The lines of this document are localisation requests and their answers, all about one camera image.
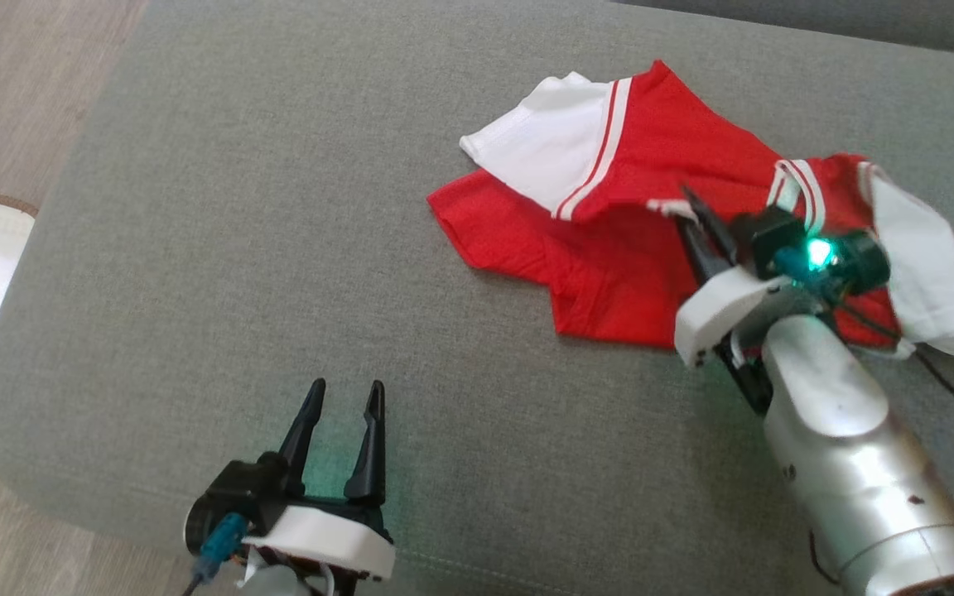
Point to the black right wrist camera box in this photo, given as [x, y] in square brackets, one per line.
[767, 232]

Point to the grey sofa seat cushion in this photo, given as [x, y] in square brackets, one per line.
[278, 248]

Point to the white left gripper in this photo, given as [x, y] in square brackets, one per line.
[320, 538]

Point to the grey sofa side cushion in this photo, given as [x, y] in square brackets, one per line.
[899, 21]

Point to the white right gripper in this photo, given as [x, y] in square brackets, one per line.
[717, 310]

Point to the red shirt with white sleeves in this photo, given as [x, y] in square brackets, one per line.
[609, 248]

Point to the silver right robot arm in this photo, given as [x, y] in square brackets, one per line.
[850, 447]

